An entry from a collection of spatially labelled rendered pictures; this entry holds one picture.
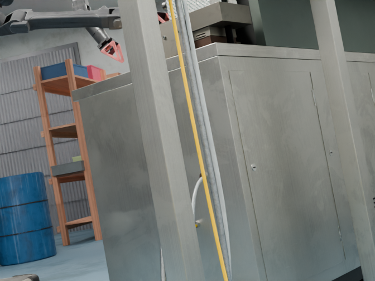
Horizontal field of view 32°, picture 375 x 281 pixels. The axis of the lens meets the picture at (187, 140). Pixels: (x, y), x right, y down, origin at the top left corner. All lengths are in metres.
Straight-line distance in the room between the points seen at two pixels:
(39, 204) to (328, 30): 4.54
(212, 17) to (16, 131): 8.43
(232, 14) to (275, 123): 0.37
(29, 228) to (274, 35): 4.40
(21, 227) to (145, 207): 4.16
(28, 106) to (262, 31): 8.26
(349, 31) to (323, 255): 0.96
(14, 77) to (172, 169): 9.05
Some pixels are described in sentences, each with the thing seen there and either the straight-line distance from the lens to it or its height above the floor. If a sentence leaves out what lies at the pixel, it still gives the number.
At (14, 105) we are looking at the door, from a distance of 10.35.
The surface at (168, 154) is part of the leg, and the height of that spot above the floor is 0.58.
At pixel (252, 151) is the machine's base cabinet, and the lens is 1.96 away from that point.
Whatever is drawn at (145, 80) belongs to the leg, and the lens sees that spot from 1.42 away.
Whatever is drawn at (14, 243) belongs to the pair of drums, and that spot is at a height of 0.19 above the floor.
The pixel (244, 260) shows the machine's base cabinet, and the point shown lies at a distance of 1.94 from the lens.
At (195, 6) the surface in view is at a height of 1.10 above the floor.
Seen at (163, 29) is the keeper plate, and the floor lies 1.00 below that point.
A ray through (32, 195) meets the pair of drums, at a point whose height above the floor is 0.60.
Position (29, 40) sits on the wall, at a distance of 10.42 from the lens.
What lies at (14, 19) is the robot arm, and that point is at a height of 1.21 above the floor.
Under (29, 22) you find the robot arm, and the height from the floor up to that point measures 1.20.
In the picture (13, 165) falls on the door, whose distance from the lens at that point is 10.33.
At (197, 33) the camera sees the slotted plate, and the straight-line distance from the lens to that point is 2.07.
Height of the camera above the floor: 0.53
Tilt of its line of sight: 3 degrees up
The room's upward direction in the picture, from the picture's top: 10 degrees counter-clockwise
